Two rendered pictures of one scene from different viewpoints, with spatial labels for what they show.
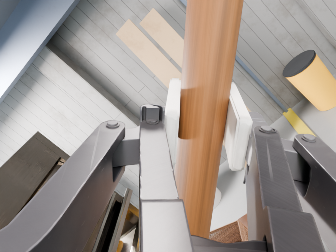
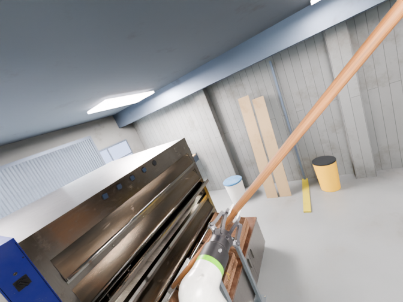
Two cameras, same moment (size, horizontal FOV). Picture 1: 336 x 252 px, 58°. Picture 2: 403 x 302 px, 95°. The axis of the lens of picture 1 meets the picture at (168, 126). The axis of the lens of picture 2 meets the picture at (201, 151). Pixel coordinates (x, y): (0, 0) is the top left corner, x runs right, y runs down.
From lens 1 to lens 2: 0.68 m
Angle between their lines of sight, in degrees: 13
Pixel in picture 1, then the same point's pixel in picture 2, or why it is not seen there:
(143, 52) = (246, 114)
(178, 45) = (265, 119)
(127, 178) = (207, 166)
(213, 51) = (237, 208)
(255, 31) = (310, 130)
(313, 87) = (324, 176)
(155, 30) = (258, 106)
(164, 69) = (252, 127)
